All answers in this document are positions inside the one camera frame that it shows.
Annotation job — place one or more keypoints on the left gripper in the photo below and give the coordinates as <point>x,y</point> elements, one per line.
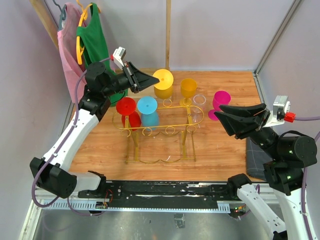
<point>138,80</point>

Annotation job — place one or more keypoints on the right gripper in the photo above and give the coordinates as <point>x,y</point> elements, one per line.
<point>242,125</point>

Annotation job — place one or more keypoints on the yellow wine glass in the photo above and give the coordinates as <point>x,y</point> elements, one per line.
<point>188,89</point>
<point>164,88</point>

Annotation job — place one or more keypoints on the blue plastic wine glass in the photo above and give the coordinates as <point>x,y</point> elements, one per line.
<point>147,106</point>

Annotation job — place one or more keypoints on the red plastic wine glass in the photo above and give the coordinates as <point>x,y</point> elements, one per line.
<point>126,107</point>

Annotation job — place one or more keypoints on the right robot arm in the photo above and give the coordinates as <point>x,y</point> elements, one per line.
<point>291,154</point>

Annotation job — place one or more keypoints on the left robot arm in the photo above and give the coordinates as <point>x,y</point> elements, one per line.
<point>51,172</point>

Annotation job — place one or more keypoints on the magenta plastic wine glass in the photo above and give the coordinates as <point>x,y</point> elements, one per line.
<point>221,97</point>

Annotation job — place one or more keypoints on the clear plastic wine glass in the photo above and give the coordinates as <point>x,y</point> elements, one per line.
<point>199,103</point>

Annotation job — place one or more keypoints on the grey checked cloth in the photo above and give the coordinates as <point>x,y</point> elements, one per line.
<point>255,160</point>

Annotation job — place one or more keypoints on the green tank top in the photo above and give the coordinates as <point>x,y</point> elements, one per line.
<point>97,45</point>

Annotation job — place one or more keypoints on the yellow clothes hanger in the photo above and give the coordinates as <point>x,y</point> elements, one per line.
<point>80,35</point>

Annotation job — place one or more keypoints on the pink shirt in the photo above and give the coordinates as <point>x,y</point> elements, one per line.
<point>66,36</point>

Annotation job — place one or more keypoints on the grey clothes hanger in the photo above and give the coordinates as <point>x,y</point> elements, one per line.
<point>62,16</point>

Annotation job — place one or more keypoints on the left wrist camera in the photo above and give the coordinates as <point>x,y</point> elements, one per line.
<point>118,57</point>

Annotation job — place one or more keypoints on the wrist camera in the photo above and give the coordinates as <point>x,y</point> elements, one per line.
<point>280,112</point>
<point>118,57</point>

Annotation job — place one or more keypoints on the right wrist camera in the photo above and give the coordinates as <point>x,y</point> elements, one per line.
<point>280,112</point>

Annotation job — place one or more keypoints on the gold wire glass rack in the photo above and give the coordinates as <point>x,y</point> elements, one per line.
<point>169,130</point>

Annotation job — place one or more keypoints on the black mounting base rail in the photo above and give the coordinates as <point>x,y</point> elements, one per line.
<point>161,195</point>

